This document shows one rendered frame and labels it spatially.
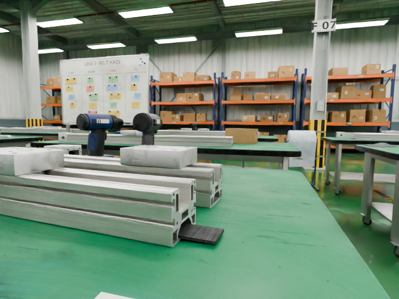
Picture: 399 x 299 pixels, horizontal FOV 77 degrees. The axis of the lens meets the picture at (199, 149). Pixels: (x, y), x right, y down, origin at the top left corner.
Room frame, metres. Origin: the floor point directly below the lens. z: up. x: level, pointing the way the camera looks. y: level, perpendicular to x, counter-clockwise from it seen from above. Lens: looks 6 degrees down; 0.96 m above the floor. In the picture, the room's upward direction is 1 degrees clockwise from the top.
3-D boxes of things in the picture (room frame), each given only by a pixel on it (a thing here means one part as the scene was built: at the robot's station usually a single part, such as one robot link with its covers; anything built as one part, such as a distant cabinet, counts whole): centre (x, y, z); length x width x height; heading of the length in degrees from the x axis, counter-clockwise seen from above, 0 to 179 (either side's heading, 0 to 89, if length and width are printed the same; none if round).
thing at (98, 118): (0.94, 0.35, 0.89); 0.20 x 0.08 x 0.22; 145
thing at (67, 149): (1.00, 0.55, 0.83); 0.11 x 0.10 x 0.10; 167
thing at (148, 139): (0.86, 0.16, 0.89); 0.20 x 0.08 x 0.22; 172
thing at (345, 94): (9.29, -5.17, 1.55); 2.83 x 0.98 x 3.10; 75
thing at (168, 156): (0.63, 0.10, 0.87); 0.16 x 0.11 x 0.07; 70
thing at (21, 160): (0.54, 0.40, 0.87); 0.16 x 0.11 x 0.07; 70
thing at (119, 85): (3.88, 1.44, 0.97); 1.50 x 0.50 x 1.95; 75
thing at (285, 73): (10.08, -2.28, 1.59); 2.83 x 0.98 x 3.17; 75
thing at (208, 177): (0.72, 0.33, 0.82); 0.80 x 0.10 x 0.09; 70
